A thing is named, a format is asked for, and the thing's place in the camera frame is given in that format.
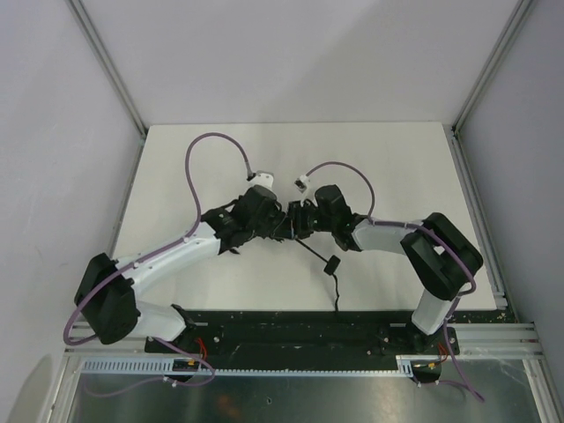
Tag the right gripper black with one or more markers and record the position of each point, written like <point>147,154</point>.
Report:
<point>299,218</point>

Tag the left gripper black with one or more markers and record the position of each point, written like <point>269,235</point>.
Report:
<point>273,221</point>

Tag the black folding umbrella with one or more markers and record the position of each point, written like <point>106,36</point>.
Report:
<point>330,264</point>

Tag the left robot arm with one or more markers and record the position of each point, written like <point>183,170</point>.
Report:
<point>109,296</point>

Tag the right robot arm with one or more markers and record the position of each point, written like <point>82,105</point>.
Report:
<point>444,260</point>

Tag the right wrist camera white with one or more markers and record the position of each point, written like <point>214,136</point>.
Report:
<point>305,187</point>

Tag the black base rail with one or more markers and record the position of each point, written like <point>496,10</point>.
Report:
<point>302,341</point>

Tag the left aluminium frame post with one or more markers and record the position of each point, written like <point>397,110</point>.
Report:
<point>100,51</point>

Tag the aluminium frame post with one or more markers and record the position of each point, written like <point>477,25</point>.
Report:
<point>100,51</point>
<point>504,43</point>

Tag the right aluminium frame post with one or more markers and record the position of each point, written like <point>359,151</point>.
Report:
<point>504,43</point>

